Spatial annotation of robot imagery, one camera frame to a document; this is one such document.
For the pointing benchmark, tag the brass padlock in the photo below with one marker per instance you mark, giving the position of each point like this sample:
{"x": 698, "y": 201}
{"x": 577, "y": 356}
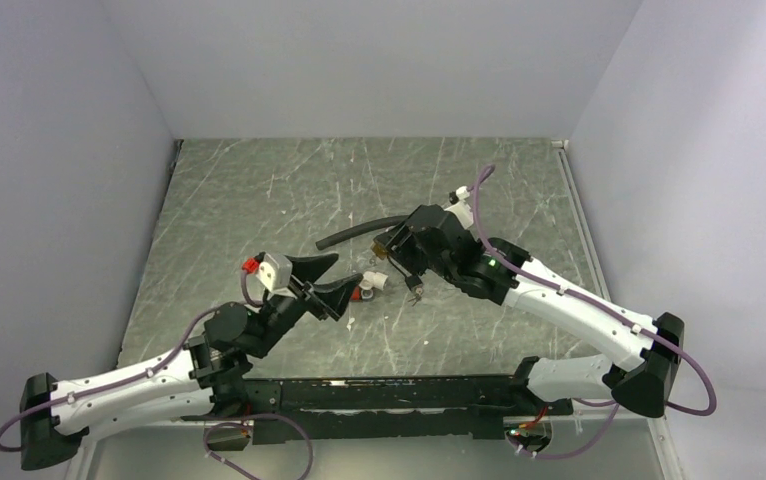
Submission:
{"x": 379, "y": 251}

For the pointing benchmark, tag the small metal key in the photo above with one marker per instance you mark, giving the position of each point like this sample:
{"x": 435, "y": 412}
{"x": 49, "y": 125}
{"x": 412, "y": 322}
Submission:
{"x": 416, "y": 297}

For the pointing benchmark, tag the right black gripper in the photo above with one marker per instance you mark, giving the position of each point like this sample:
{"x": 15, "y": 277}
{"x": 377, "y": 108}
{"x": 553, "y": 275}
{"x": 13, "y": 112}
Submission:
{"x": 398, "y": 242}

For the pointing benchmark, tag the black cable padlock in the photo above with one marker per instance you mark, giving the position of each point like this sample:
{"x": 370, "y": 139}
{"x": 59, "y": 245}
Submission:
{"x": 413, "y": 282}

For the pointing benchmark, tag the red handled adjustable wrench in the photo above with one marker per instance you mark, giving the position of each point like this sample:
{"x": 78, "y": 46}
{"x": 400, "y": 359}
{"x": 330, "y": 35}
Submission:
{"x": 361, "y": 294}

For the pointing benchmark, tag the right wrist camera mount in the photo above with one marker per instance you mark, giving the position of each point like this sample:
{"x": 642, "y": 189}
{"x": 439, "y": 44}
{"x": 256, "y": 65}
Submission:
{"x": 459, "y": 206}

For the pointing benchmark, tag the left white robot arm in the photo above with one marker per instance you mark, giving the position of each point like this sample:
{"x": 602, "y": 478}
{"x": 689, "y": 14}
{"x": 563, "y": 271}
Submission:
{"x": 202, "y": 374}

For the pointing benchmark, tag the aluminium rail right edge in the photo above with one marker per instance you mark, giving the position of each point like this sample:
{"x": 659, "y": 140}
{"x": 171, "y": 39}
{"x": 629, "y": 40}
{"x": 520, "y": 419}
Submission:
{"x": 600, "y": 285}

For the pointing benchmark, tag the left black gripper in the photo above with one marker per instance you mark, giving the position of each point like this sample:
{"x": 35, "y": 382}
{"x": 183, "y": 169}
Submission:
{"x": 333, "y": 296}

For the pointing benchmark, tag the white pipe elbow near wrench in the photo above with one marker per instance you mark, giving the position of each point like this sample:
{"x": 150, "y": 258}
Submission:
{"x": 373, "y": 280}

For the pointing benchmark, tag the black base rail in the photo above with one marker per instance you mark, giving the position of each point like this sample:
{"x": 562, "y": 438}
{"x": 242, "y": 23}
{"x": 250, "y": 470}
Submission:
{"x": 482, "y": 407}

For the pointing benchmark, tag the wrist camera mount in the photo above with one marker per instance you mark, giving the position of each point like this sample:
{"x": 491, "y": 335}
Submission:
{"x": 459, "y": 206}
{"x": 272, "y": 271}

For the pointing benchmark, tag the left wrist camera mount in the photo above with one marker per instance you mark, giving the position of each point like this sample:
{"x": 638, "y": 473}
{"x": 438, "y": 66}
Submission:
{"x": 272, "y": 271}

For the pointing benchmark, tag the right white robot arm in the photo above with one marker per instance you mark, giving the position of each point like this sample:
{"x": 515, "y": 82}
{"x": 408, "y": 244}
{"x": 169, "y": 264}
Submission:
{"x": 630, "y": 367}

